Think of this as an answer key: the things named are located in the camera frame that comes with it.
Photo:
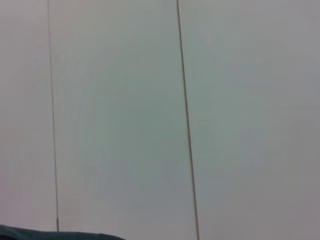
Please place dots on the dark teal fabric bag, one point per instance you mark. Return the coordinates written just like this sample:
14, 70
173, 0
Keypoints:
50, 235

